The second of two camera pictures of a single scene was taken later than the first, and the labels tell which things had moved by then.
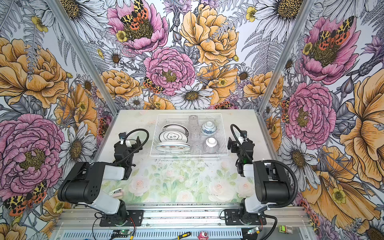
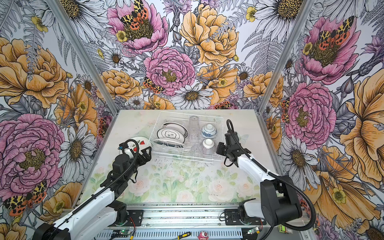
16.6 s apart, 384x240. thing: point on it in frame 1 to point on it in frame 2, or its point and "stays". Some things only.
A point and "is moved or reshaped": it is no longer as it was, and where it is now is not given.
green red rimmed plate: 173,136 to 169,143
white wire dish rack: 188,137 stays
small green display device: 285,228 stays
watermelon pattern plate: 173,147 is moved or reshaped
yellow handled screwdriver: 187,234 stays
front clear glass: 196,143 stays
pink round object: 203,235 stays
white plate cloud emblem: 175,127 to 171,134
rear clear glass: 193,124 stays
